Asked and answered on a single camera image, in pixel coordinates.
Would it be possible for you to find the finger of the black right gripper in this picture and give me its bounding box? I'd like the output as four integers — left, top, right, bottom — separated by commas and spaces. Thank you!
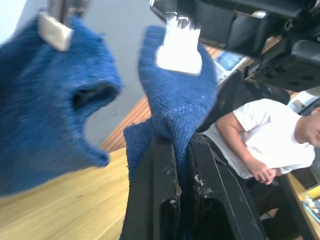
198, 9, 283, 57
242, 37, 320, 92

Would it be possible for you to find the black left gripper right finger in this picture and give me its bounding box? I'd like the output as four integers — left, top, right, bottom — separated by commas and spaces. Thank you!
187, 140, 266, 240

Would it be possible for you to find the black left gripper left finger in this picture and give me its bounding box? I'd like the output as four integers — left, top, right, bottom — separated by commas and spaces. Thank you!
122, 136, 182, 240

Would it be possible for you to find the blue sock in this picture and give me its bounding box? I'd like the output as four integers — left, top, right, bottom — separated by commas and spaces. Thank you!
0, 17, 125, 197
119, 24, 219, 240

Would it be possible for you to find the seated person white shirt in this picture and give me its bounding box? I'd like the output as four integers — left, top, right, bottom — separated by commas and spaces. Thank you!
199, 98, 320, 240

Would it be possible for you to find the black office chair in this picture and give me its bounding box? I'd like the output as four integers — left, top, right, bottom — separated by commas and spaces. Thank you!
197, 71, 291, 136

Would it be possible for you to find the light wooden side desk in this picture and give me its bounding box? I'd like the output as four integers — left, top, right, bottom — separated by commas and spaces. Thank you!
284, 172, 320, 240

